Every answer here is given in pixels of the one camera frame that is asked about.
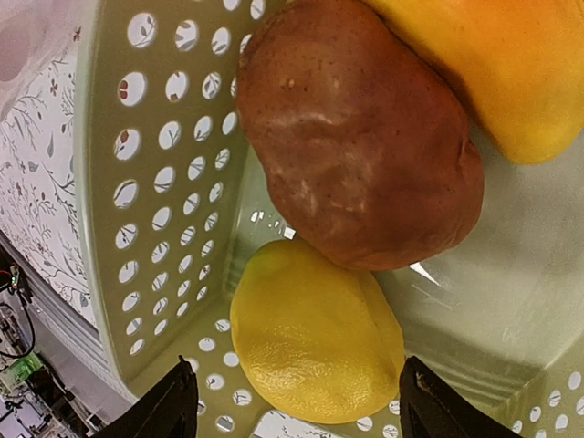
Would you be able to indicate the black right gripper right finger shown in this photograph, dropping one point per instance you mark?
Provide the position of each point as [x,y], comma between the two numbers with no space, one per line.
[430,408]

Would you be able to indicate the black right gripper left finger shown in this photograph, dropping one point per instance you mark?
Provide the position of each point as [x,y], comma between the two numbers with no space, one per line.
[168,409]

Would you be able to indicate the yellow toy lemon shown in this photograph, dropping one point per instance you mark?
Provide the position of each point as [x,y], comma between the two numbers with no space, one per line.
[316,341]

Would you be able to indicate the beige perforated plastic basket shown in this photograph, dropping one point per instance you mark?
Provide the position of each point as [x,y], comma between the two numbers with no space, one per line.
[189,263]

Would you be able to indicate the floral patterned table mat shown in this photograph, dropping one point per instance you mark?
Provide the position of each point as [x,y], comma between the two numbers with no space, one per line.
[39,51]

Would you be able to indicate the brown toy potato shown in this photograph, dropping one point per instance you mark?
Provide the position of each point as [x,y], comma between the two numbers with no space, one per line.
[367,152]

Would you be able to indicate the orange yellow toy mango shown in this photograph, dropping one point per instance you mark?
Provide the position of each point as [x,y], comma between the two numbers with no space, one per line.
[517,66]

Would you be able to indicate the front aluminium rail frame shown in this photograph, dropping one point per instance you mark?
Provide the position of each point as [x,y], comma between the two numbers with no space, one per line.
[81,338]

